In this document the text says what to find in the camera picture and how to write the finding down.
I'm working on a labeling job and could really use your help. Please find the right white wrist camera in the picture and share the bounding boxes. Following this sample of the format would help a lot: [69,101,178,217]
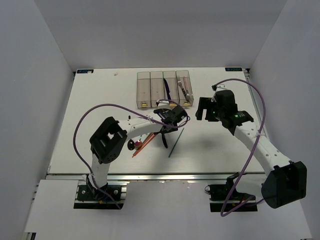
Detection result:
[211,84,228,92]

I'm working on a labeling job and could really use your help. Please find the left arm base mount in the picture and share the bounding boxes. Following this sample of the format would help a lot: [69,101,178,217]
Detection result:
[73,184,127,210]

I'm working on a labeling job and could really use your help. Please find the orange chopstick lower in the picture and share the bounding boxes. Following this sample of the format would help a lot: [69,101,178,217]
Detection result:
[132,133,157,158]

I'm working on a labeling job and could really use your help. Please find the clear container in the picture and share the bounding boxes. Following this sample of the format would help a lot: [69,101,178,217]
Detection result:
[175,70,194,107]
[162,71,180,103]
[136,71,151,109]
[150,71,165,108]

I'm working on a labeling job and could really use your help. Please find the aluminium table front rail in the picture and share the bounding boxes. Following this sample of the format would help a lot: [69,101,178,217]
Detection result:
[44,172,266,183]

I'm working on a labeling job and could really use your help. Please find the black spoon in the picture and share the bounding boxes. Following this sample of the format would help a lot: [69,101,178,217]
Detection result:
[126,115,136,152]

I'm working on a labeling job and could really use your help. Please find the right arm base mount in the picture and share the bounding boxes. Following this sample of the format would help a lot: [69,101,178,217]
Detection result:
[204,173,258,213]

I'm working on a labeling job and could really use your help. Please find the orange chopstick upper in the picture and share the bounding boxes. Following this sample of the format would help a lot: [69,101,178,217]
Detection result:
[134,132,156,151]

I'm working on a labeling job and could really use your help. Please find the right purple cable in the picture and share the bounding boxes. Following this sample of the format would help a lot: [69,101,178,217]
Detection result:
[211,78,266,217]

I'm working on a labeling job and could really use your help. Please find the orange chopstick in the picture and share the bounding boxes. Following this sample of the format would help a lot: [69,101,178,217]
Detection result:
[134,132,156,151]
[132,133,157,158]

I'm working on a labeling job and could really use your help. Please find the aluminium table rail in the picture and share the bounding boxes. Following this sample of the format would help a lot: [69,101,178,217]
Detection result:
[243,68,264,124]
[44,172,266,183]

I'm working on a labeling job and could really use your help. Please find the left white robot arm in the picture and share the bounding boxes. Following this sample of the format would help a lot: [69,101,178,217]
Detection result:
[86,105,189,200]

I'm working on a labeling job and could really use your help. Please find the black knife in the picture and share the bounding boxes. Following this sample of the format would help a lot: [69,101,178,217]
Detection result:
[159,131,168,149]

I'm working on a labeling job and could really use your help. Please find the aluminium table right rail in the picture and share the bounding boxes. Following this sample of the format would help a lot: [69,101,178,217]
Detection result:
[243,68,264,124]

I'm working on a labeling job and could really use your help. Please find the left xdof label sticker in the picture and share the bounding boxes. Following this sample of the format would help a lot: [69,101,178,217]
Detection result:
[76,69,94,74]

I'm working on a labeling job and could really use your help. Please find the black handled fork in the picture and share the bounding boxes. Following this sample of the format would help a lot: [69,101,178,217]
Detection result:
[176,76,189,101]

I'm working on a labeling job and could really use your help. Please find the lone teal chopstick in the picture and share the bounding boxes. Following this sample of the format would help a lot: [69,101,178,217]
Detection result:
[168,128,185,158]

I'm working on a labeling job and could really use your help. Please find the blue handled iridescent spoon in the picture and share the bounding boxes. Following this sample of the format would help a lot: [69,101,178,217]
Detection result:
[134,136,143,149]

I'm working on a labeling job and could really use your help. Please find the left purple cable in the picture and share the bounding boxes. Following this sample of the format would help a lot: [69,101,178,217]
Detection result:
[73,99,191,210]

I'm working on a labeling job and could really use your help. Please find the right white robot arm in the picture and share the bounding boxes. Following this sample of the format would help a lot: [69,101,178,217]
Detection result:
[195,90,307,209]

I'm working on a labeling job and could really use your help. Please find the blue knife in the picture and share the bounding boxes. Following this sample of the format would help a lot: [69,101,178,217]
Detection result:
[163,78,171,100]

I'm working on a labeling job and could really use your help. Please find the purple cable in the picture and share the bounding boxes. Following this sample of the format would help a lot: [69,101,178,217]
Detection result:
[211,78,266,217]
[73,99,191,210]

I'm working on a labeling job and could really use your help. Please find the xdof label sticker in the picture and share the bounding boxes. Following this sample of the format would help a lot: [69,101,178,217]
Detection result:
[224,67,243,72]
[76,69,94,74]

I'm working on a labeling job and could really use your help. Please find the pink handled fork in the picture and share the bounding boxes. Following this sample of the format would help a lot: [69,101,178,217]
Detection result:
[183,76,191,99]

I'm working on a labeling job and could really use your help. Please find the right xdof label sticker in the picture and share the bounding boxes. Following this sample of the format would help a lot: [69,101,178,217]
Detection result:
[224,67,243,72]

